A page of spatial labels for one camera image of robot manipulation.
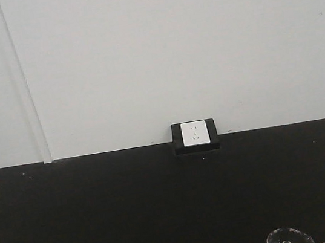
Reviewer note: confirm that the clear glass flask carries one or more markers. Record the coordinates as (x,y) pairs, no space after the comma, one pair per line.
(288,235)

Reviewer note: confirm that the white wall power socket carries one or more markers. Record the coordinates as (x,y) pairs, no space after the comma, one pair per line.
(194,133)

